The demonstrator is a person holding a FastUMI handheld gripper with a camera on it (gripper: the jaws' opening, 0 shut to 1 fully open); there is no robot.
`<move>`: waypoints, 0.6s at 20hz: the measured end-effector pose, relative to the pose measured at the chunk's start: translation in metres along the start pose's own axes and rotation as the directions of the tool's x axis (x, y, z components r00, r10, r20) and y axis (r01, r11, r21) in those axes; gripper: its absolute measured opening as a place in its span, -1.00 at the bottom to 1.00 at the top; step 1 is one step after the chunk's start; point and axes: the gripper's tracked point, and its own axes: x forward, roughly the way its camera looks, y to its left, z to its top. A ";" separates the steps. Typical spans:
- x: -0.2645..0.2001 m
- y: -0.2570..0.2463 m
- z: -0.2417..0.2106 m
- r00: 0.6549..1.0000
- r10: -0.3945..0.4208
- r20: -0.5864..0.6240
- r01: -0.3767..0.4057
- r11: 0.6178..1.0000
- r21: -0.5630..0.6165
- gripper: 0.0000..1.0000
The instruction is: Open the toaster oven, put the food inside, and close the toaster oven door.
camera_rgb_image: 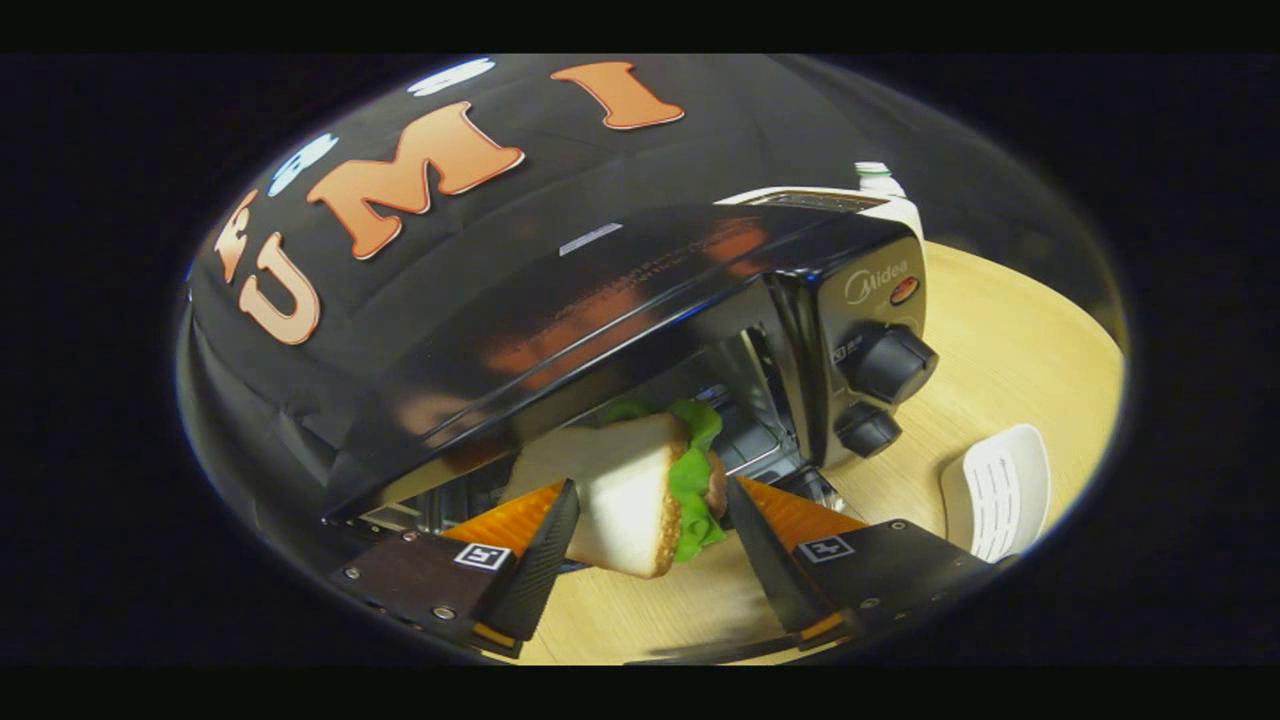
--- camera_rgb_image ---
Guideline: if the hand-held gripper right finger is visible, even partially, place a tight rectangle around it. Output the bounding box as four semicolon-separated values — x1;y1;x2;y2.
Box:
725;475;1001;646

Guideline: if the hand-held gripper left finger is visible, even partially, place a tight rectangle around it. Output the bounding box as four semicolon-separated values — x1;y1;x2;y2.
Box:
325;478;581;659

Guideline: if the sandwich with lettuce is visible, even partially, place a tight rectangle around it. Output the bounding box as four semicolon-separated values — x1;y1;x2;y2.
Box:
500;398;729;579

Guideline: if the black toaster oven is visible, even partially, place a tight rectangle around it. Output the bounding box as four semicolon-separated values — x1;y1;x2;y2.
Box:
322;203;941;666

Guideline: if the white slot toaster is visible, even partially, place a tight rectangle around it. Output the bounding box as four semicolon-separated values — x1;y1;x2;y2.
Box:
715;186;926;251

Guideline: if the white plate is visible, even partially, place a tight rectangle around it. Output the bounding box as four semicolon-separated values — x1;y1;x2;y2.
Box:
940;424;1051;564

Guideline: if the white bottle with green label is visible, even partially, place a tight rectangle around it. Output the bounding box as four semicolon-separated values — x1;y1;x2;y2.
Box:
855;161;906;198

